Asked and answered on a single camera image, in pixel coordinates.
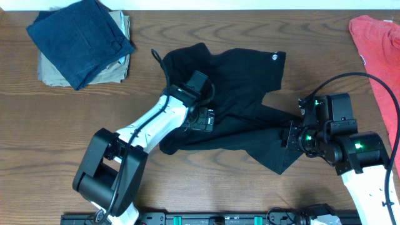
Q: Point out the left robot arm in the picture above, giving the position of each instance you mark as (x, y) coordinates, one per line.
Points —
(112, 167)

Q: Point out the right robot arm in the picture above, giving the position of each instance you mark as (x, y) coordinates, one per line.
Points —
(329, 131)

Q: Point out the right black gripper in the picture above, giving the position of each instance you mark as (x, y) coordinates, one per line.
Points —
(292, 140)

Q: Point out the folded khaki garment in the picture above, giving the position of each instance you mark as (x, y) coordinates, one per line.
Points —
(113, 73)

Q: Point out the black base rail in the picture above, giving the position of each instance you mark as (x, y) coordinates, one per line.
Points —
(159, 218)

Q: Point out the folded navy blue garment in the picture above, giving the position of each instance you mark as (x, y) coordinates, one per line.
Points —
(79, 40)

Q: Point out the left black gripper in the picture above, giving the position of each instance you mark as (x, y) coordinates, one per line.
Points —
(203, 125)

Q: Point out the black t-shirt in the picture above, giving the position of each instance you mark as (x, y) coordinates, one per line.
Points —
(241, 78)

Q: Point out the red t-shirt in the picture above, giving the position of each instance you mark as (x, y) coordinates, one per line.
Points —
(377, 42)

